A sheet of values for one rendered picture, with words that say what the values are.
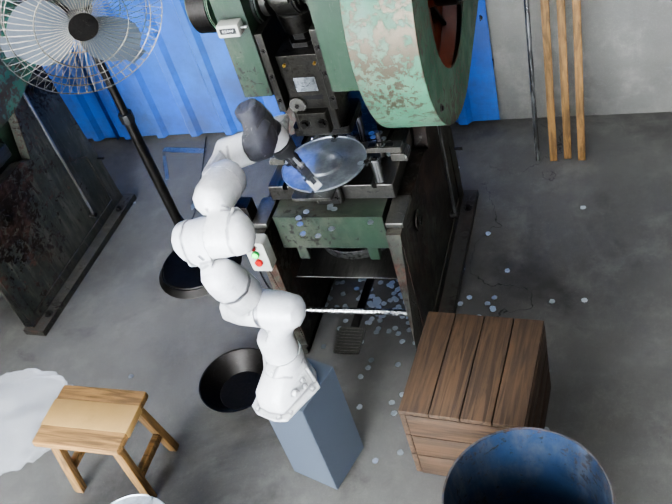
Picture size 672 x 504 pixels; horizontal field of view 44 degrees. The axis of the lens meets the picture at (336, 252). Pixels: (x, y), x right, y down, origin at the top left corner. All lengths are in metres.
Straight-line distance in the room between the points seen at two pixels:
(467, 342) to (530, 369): 0.22
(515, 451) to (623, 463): 0.52
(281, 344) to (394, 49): 0.87
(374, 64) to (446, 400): 1.03
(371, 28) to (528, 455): 1.22
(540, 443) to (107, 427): 1.41
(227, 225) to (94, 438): 1.12
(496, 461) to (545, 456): 0.13
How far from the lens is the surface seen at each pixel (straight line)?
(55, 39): 3.02
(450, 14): 2.72
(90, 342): 3.72
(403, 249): 2.70
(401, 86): 2.16
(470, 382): 2.57
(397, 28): 2.07
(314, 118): 2.67
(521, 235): 3.48
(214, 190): 2.07
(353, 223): 2.75
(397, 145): 2.79
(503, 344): 2.64
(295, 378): 2.47
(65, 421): 3.01
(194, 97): 4.46
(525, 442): 2.35
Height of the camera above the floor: 2.39
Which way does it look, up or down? 42 degrees down
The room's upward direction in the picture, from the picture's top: 18 degrees counter-clockwise
